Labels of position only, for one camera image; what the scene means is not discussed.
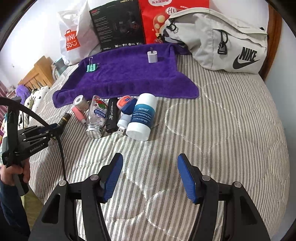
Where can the black case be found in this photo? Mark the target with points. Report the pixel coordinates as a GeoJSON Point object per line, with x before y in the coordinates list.
{"type": "Point", "coordinates": [112, 115]}

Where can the black headset box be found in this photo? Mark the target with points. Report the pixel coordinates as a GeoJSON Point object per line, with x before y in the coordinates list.
{"type": "Point", "coordinates": [118, 24]}

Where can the purple towel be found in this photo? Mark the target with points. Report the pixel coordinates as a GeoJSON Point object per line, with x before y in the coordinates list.
{"type": "Point", "coordinates": [126, 71]}

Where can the white Miniso plastic bag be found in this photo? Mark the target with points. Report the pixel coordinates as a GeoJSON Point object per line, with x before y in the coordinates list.
{"type": "Point", "coordinates": [78, 34]}

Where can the green binder clip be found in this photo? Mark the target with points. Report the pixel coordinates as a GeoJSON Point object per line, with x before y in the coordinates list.
{"type": "Point", "coordinates": [92, 67]}

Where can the grey Nike waist bag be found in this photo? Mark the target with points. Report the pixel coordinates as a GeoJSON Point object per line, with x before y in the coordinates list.
{"type": "Point", "coordinates": [218, 42]}

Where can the white spotted pillow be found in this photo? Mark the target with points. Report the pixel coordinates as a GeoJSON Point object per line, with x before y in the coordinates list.
{"type": "Point", "coordinates": [32, 102]}

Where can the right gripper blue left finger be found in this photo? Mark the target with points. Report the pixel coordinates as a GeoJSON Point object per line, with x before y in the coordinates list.
{"type": "Point", "coordinates": [109, 177]}

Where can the white blue cream bottle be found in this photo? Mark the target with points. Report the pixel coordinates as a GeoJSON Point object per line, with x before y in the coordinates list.
{"type": "Point", "coordinates": [142, 119]}

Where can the purple plush toy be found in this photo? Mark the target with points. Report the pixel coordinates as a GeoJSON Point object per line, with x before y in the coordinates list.
{"type": "Point", "coordinates": [23, 92]}

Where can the teal kettle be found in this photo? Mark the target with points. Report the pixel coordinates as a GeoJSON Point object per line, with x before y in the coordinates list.
{"type": "Point", "coordinates": [58, 67]}

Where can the pink blue vaseline tin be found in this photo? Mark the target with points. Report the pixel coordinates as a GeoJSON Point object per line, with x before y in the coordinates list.
{"type": "Point", "coordinates": [126, 104]}

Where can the black gold slim bottle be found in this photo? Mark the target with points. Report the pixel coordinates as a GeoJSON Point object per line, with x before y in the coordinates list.
{"type": "Point", "coordinates": [64, 120]}

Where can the pink tube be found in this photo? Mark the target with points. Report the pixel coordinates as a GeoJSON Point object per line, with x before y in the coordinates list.
{"type": "Point", "coordinates": [80, 116]}

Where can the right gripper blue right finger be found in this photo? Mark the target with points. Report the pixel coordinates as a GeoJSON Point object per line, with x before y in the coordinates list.
{"type": "Point", "coordinates": [190, 176]}

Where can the white tape roll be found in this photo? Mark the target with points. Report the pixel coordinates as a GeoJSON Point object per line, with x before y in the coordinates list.
{"type": "Point", "coordinates": [81, 103]}

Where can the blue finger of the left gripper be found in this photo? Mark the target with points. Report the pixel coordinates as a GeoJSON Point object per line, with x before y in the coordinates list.
{"type": "Point", "coordinates": [54, 132]}
{"type": "Point", "coordinates": [49, 127]}

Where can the person's left hand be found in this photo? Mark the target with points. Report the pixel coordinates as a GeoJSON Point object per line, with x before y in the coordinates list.
{"type": "Point", "coordinates": [8, 173]}

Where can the brown wooden door frame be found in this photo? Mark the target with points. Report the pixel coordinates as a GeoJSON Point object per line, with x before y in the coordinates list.
{"type": "Point", "coordinates": [274, 33]}

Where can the white USB wall charger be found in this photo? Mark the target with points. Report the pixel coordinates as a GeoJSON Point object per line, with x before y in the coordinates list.
{"type": "Point", "coordinates": [152, 55]}

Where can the clear candy bottle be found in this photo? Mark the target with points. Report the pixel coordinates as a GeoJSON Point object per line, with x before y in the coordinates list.
{"type": "Point", "coordinates": [96, 118]}

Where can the striped bed quilt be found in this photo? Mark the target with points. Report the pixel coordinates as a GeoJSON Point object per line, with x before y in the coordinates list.
{"type": "Point", "coordinates": [232, 132]}

